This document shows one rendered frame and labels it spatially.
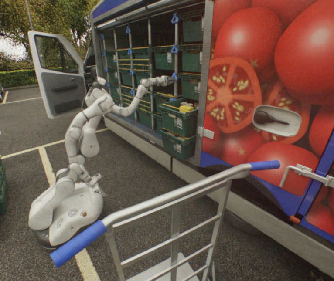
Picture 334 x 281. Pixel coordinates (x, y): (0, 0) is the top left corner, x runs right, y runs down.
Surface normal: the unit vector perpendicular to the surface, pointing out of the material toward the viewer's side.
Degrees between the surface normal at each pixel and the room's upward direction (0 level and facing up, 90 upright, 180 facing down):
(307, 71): 90
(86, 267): 0
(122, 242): 0
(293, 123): 90
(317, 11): 90
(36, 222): 90
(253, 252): 0
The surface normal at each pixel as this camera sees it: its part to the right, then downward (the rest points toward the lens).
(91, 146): 0.49, 0.37
